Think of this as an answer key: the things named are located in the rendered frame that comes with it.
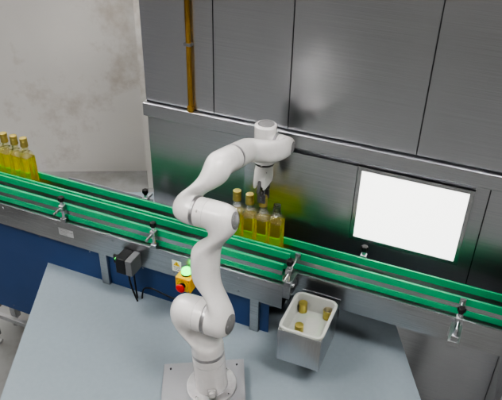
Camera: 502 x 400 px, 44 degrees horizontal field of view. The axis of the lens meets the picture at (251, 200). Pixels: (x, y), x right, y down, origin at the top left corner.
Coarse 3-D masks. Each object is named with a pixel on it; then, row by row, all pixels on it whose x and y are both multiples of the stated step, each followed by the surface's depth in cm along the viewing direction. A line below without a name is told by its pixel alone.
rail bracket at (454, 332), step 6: (462, 300) 229; (462, 306) 219; (462, 312) 218; (456, 318) 220; (462, 318) 220; (456, 324) 222; (450, 330) 230; (456, 330) 217; (450, 336) 226; (456, 336) 225; (450, 342) 226; (456, 342) 225
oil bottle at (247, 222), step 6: (246, 210) 252; (252, 210) 252; (246, 216) 252; (252, 216) 251; (246, 222) 254; (252, 222) 253; (246, 228) 255; (252, 228) 254; (246, 234) 257; (252, 234) 256
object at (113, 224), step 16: (0, 192) 290; (16, 192) 285; (32, 208) 286; (48, 208) 282; (80, 208) 273; (96, 224) 274; (112, 224) 270; (128, 224) 266; (144, 240) 267; (160, 240) 264; (176, 240) 260; (192, 240) 256; (224, 256) 254; (240, 256) 250; (256, 256) 247; (256, 272) 251; (272, 272) 248
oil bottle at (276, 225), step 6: (270, 216) 250; (282, 216) 250; (270, 222) 249; (276, 222) 248; (282, 222) 249; (270, 228) 250; (276, 228) 249; (282, 228) 251; (270, 234) 252; (276, 234) 251; (282, 234) 253; (270, 240) 254; (276, 240) 252; (282, 240) 256; (282, 246) 258
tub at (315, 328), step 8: (296, 296) 247; (304, 296) 248; (312, 296) 247; (296, 304) 248; (312, 304) 249; (320, 304) 247; (328, 304) 246; (336, 304) 243; (288, 312) 240; (296, 312) 249; (312, 312) 250; (320, 312) 249; (328, 312) 247; (288, 320) 241; (296, 320) 246; (304, 320) 246; (312, 320) 246; (320, 320) 246; (328, 320) 236; (288, 328) 232; (304, 328) 242; (312, 328) 242; (320, 328) 242; (304, 336) 229; (312, 336) 229; (320, 336) 229
